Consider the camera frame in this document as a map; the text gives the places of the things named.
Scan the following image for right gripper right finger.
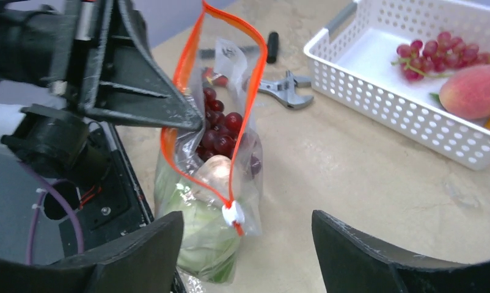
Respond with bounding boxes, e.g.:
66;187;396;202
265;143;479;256
312;210;490;293

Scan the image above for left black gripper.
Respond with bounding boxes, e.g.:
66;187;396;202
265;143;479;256
0;1;83;87

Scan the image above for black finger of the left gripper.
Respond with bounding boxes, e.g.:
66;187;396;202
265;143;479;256
65;1;202;131

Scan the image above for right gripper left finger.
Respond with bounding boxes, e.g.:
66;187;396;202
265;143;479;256
0;211;184;292

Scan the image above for green cabbage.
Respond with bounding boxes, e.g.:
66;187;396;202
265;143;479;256
154;162;241;284

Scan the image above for clear orange zip bag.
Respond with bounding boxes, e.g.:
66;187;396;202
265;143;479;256
154;1;267;284

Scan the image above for dark red grapes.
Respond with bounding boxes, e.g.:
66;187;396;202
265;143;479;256
192;86;263;178

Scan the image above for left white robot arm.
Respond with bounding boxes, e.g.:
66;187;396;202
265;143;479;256
0;1;203;178

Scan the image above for black rubber mallet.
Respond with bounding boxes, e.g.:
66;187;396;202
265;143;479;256
198;31;280;65

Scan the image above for white plastic basket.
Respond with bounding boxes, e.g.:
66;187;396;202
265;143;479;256
303;1;490;170

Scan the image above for pink peach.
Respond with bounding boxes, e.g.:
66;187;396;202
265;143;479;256
439;65;490;120

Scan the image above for small light red grapes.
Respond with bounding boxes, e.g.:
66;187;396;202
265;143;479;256
391;31;490;82

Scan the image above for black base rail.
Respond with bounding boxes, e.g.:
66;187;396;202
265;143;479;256
41;119;186;292

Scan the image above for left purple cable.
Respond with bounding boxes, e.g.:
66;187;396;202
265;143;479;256
18;161;86;266

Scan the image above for adjustable wrench red handle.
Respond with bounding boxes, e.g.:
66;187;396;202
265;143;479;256
202;67;314;110

